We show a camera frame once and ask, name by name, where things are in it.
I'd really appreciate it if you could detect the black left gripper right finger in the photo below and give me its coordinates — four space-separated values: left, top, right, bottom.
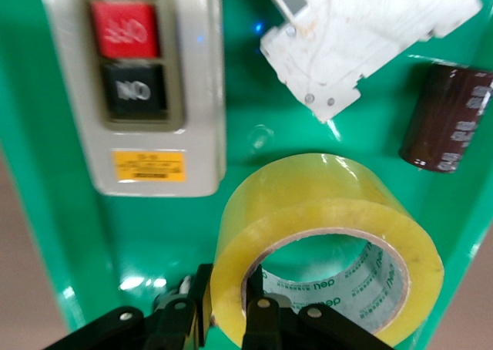
242 264 394 350

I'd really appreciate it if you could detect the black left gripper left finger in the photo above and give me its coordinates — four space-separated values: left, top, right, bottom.
38 264 215 350

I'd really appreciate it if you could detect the yellow clear packing tape roll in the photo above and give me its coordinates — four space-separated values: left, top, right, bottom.
210 153 446 347

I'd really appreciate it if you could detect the green plastic tray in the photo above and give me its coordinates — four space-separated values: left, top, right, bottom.
0 0 493 350

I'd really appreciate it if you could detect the dark brown cylindrical capacitor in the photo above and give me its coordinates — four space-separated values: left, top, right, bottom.
398 62 493 176

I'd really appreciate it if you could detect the white circuit breaker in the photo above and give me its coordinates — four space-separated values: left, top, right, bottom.
257 0 485 124

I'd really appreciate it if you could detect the grey push-button switch box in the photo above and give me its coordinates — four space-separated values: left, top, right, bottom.
48 0 228 199

